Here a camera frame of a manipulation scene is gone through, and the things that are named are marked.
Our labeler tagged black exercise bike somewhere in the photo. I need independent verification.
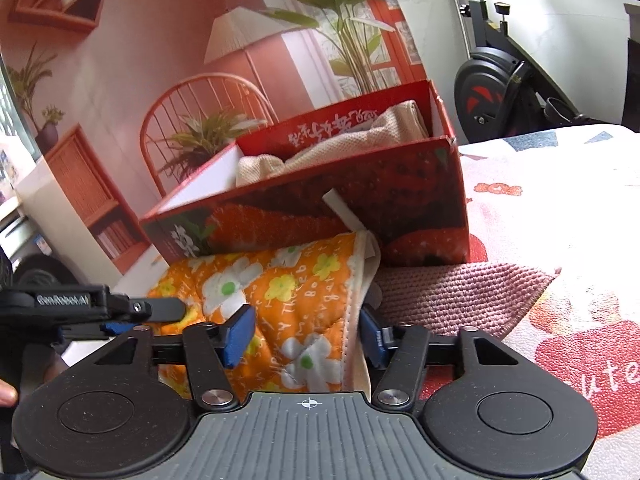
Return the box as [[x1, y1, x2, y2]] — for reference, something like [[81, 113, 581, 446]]
[[420, 0, 640, 144]]

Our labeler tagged grey washing machine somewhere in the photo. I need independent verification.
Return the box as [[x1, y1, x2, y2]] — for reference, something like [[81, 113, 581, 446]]
[[0, 205, 83, 292]]

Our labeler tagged red cardboard box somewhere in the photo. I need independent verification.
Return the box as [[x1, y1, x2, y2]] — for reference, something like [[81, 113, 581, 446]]
[[140, 79, 471, 267]]

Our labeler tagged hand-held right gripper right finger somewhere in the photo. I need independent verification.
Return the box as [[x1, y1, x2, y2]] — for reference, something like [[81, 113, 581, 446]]
[[360, 305, 518, 411]]

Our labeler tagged pink towel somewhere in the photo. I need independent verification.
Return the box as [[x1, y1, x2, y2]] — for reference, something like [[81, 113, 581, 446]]
[[372, 261, 562, 340]]

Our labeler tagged beige cloth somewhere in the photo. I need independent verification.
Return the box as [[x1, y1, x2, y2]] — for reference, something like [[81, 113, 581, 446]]
[[235, 101, 432, 187]]

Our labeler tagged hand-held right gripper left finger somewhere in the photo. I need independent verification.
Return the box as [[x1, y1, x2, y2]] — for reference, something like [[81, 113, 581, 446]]
[[95, 305, 256, 411]]

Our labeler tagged printed blanket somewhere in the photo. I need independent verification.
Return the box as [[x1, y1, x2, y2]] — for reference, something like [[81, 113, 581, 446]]
[[350, 125, 640, 480]]

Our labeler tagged printed room wall poster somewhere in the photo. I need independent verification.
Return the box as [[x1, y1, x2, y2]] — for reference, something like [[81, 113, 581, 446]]
[[0, 0, 432, 281]]

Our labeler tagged orange floral cloth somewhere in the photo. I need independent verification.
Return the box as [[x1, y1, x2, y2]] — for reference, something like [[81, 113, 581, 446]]
[[147, 230, 383, 402]]

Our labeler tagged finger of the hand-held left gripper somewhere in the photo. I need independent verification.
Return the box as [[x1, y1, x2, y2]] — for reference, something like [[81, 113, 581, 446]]
[[62, 322, 138, 342], [110, 296, 187, 324]]

